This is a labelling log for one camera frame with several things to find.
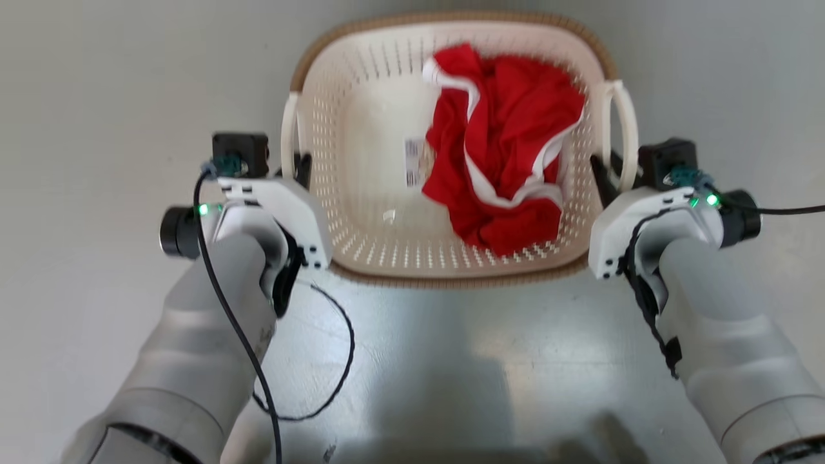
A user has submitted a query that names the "white barcode label sticker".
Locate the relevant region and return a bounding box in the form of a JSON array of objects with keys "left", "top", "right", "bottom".
[{"left": 403, "top": 137, "right": 428, "bottom": 189}]

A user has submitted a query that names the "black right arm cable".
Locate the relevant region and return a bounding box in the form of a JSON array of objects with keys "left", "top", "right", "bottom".
[{"left": 620, "top": 208, "right": 684, "bottom": 380}]

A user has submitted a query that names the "black camera cable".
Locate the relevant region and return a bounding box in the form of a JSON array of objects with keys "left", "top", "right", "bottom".
[
  {"left": 719, "top": 198, "right": 825, "bottom": 217},
  {"left": 193, "top": 161, "right": 284, "bottom": 464}
]

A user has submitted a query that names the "red garment white trim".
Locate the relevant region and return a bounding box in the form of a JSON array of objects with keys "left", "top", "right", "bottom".
[{"left": 421, "top": 43, "right": 587, "bottom": 257}]

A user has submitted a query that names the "black right camera cable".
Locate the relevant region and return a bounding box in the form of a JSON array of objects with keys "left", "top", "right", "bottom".
[{"left": 719, "top": 198, "right": 825, "bottom": 217}]

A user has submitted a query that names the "black left camera cable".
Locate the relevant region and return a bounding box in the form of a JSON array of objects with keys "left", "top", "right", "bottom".
[{"left": 193, "top": 161, "right": 284, "bottom": 464}]

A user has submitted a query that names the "cream laundry basket brown rim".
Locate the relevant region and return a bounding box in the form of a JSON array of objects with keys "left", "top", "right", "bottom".
[{"left": 280, "top": 10, "right": 640, "bottom": 289}]

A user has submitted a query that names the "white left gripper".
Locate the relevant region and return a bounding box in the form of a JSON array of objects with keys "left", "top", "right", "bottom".
[{"left": 216, "top": 152, "right": 333, "bottom": 271}]

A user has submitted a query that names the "thin black looped cable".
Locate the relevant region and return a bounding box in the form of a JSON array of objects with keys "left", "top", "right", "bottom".
[{"left": 253, "top": 280, "right": 356, "bottom": 423}]

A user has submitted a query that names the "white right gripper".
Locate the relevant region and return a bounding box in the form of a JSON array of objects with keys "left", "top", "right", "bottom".
[{"left": 587, "top": 149, "right": 724, "bottom": 280}]

